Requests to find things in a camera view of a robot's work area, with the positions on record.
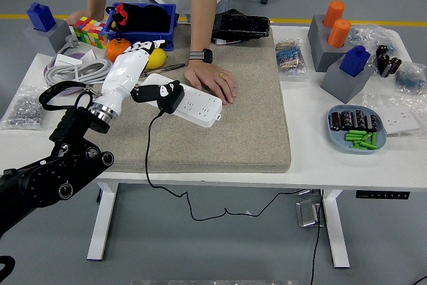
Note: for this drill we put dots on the white box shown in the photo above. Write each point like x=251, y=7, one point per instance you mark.
x=66, y=60

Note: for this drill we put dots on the black wristwatch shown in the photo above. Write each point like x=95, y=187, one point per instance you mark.
x=206, y=56

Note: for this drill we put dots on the white wall socket plate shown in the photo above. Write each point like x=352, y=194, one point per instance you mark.
x=400, y=121

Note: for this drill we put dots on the blue bottle-shaped block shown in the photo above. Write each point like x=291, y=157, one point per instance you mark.
x=354, y=62
x=41, y=18

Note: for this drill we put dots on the black cylindrical capacitor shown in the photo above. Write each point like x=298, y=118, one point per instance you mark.
x=370, y=123
x=335, y=121
x=358, y=119
x=346, y=120

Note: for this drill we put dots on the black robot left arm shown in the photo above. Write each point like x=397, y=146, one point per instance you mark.
x=50, y=178

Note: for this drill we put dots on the green cylinder piece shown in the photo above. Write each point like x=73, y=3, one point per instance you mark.
x=357, y=131
x=353, y=137
x=368, y=145
x=374, y=139
x=355, y=147
x=367, y=137

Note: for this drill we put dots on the yellow lemon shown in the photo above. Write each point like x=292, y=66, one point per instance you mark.
x=158, y=59

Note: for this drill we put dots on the white power strip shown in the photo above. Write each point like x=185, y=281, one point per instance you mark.
x=200, y=106

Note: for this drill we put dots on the grey block with two holes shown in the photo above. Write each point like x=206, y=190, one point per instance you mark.
x=319, y=48

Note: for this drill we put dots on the bag of black capacitors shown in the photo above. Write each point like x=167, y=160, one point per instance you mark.
x=388, y=61

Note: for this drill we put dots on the blue plastic bin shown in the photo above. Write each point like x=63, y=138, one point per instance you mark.
x=151, y=36

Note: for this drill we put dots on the bag of metal nuts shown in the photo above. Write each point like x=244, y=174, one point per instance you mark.
x=23, y=111

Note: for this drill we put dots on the black keyboard in plastic wrap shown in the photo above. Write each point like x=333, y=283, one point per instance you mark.
x=243, y=26

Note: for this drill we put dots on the black table control panel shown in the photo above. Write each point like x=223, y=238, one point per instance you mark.
x=382, y=195

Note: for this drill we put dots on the person's right hand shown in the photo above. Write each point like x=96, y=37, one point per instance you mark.
x=81, y=13

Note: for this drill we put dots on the person's left forearm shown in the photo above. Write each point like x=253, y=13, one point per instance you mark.
x=208, y=4

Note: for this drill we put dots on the grey block holder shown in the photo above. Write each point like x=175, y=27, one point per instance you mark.
x=55, y=38
x=342, y=86

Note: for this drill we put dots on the grey-brown mat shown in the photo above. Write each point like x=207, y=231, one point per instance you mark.
x=233, y=131

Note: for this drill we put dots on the dark ballpoint pen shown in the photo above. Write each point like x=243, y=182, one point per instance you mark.
x=173, y=66

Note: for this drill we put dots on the orange cylinder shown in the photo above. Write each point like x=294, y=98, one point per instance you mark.
x=334, y=14
x=339, y=34

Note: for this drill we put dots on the silver metal bracket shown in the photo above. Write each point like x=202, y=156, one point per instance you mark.
x=307, y=215

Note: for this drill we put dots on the black cloth pouch red trim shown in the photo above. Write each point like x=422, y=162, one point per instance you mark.
x=148, y=18

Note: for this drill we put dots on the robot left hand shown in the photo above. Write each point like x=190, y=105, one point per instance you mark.
x=123, y=74

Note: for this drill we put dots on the colourful puzzle cube block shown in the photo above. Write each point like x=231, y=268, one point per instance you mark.
x=88, y=31

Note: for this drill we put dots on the white table leg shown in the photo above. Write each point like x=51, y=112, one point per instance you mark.
x=101, y=225
x=336, y=231

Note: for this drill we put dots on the small bag blue resistors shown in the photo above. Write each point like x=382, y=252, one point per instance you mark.
x=410, y=79

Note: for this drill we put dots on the blue-grey plate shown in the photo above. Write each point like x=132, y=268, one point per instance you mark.
x=336, y=139

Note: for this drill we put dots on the person's left hand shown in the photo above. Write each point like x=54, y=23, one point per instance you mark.
x=211, y=79

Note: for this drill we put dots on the large clear bag blue parts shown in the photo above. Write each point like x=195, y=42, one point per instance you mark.
x=372, y=36

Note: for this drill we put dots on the orange tangerine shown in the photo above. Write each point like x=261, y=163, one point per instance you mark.
x=115, y=49

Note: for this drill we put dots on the bag of striped resistors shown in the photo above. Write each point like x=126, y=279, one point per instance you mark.
x=290, y=58

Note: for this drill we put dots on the white card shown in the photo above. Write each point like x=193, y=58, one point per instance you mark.
x=89, y=56

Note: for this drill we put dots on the clear plastic wrapper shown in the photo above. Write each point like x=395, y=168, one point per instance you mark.
x=375, y=101

